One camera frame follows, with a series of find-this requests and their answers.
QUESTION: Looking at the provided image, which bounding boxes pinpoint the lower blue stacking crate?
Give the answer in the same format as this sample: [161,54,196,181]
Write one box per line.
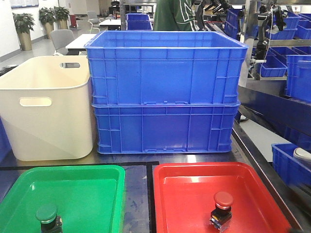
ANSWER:
[93,102,240,154]

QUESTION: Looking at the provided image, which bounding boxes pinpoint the stainless steel shelf rack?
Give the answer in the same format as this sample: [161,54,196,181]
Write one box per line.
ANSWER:
[232,0,311,228]

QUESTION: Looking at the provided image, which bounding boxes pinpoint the green plastic tray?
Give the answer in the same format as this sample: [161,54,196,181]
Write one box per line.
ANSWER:
[0,165,125,233]

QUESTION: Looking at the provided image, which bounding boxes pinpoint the red push button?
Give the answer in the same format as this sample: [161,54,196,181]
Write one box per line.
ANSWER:
[209,191,234,233]

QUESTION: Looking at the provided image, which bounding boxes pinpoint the blue stacking crate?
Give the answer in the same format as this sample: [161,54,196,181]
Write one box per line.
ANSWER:
[85,31,248,105]
[93,102,240,154]

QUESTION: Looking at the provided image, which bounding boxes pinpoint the person in green shirt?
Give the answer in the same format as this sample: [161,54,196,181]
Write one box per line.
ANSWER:
[153,0,197,31]

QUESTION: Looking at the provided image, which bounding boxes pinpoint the green push button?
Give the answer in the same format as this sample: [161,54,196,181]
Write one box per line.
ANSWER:
[35,203,63,233]

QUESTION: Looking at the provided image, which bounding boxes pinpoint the red plastic tray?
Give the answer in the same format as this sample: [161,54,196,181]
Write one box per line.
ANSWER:
[154,162,291,233]

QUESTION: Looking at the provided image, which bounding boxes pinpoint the upper blue stacking crate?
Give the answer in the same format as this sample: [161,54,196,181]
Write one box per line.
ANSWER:
[85,31,248,105]

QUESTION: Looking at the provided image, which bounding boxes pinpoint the grey office chair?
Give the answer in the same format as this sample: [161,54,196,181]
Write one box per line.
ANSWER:
[50,29,79,55]

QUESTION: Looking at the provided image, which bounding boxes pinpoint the potted plant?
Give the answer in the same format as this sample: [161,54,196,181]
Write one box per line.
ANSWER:
[13,13,35,51]

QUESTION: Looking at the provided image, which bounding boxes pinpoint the cream plastic basket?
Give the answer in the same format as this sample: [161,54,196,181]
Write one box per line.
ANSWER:
[0,55,96,161]

